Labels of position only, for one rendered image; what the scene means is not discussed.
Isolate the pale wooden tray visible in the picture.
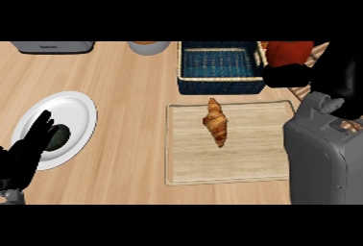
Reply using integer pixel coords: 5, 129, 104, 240
164, 99, 299, 187

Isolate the brown croissant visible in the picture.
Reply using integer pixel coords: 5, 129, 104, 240
201, 97, 231, 149

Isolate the grey round pot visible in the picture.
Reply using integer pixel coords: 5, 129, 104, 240
128, 41, 172, 57

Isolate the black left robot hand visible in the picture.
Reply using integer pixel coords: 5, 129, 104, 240
0, 110, 57, 192

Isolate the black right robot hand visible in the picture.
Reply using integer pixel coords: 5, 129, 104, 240
263, 41, 363, 120

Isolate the dark green avocado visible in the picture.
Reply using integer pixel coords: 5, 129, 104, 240
45, 124, 73, 153

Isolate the red bell pepper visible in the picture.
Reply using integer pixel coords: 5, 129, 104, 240
266, 41, 315, 68

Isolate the white oval plate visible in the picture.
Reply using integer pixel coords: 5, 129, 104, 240
11, 90, 99, 171

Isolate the blue wicker basket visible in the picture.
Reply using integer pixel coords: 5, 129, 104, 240
176, 41, 268, 96

